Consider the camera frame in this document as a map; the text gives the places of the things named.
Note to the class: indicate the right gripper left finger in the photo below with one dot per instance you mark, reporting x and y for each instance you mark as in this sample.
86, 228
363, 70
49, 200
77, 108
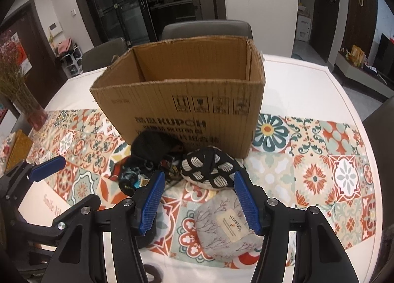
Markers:
79, 256

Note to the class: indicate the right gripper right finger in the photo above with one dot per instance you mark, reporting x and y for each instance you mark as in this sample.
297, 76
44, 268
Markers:
320, 256

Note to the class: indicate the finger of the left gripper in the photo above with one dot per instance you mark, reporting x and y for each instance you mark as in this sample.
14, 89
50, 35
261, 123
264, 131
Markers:
69, 220
46, 169

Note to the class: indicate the black floral scarf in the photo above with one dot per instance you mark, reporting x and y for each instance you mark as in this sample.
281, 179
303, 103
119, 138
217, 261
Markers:
150, 152

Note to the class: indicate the black white patterned pouch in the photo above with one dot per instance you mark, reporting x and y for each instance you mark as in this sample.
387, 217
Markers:
211, 168

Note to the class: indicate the yellow tissue box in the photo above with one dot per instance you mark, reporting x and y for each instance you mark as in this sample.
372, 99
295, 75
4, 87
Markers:
19, 150

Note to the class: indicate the dark brown scrunchie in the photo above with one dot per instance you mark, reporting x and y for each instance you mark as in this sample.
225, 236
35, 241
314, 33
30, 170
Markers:
152, 273

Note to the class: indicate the grey floral fabric pouch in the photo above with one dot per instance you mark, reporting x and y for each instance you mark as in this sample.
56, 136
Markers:
222, 228

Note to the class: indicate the patterned white tablecloth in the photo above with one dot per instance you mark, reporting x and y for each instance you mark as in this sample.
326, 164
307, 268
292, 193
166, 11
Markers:
311, 149

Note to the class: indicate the glass vase with dried flowers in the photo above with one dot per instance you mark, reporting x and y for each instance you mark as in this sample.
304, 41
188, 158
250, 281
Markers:
14, 67

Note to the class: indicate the white shoe rack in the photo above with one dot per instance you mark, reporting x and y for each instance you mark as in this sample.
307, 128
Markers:
69, 55

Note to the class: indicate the grey chair far left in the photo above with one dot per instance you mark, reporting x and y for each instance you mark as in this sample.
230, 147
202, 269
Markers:
103, 55

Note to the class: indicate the grey chair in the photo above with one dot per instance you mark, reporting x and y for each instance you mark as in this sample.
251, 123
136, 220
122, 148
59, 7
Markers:
207, 28
103, 55
380, 130

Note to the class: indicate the grey chair right side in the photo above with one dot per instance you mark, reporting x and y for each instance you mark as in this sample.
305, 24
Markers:
380, 130

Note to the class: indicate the brown cardboard box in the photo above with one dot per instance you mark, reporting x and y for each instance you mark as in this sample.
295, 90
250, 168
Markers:
205, 91

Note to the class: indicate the white tv cabinet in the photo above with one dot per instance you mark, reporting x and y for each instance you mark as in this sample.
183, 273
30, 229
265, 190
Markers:
357, 79

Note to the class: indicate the grey chair far middle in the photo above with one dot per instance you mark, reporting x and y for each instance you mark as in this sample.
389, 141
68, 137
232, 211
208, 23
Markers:
207, 28

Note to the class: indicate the black television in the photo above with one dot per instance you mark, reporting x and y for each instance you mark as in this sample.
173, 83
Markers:
384, 58

